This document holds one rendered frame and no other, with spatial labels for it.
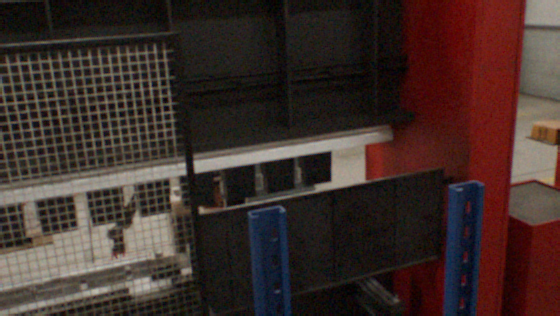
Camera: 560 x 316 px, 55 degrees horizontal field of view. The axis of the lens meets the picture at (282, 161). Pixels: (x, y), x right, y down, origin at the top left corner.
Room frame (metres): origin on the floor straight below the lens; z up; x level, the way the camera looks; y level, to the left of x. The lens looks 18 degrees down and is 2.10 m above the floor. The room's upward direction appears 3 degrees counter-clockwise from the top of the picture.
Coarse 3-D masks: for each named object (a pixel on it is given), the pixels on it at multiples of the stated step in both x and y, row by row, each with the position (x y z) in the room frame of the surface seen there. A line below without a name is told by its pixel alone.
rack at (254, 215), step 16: (272, 208) 0.84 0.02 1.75; (256, 224) 0.80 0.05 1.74; (272, 224) 0.84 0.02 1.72; (256, 240) 0.80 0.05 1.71; (272, 240) 0.84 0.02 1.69; (256, 256) 0.80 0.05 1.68; (288, 256) 0.82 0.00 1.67; (256, 272) 0.80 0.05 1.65; (272, 272) 0.83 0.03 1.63; (288, 272) 0.82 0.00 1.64; (256, 288) 0.80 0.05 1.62; (272, 288) 0.83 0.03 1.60; (288, 288) 0.82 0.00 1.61; (256, 304) 0.81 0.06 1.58; (272, 304) 0.83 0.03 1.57; (288, 304) 0.82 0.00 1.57
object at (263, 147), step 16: (368, 128) 2.38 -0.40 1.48; (384, 128) 2.40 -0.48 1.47; (256, 144) 2.20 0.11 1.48; (272, 144) 2.20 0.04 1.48; (288, 144) 2.23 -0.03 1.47; (304, 144) 2.26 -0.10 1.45; (160, 160) 2.04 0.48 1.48; (208, 160) 2.10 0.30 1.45; (64, 176) 1.91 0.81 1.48; (96, 176) 1.94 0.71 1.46; (0, 192) 1.83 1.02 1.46
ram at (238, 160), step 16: (320, 144) 2.51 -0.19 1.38; (336, 144) 2.54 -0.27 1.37; (352, 144) 2.57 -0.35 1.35; (224, 160) 2.34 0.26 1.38; (240, 160) 2.36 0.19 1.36; (256, 160) 2.39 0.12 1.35; (112, 176) 2.16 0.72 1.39; (128, 176) 2.18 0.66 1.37; (160, 176) 2.23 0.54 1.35; (16, 192) 2.03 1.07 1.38; (48, 192) 2.07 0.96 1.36
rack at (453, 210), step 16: (464, 192) 0.91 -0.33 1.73; (480, 192) 0.89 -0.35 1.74; (464, 208) 0.91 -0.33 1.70; (480, 208) 0.89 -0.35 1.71; (448, 224) 0.89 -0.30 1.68; (464, 224) 0.91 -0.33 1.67; (480, 224) 0.89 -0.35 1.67; (448, 240) 0.89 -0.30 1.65; (464, 240) 0.91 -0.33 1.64; (480, 240) 0.89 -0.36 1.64; (448, 256) 0.89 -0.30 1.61; (448, 272) 0.89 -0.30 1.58; (464, 272) 0.91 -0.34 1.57; (448, 288) 0.89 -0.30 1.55; (464, 288) 0.91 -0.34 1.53; (448, 304) 0.88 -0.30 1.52; (464, 304) 0.91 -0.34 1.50
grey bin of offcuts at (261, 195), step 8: (296, 160) 5.17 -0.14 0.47; (256, 168) 5.02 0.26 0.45; (296, 168) 5.16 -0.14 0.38; (256, 176) 5.01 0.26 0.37; (296, 176) 5.16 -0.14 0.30; (256, 184) 5.02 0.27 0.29; (296, 184) 5.16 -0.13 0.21; (256, 192) 5.02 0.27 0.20; (264, 192) 5.05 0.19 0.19; (280, 192) 5.10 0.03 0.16; (288, 192) 5.12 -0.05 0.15; (296, 192) 5.15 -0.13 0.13; (304, 192) 5.17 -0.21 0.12; (248, 200) 4.97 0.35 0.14; (256, 200) 5.00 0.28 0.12
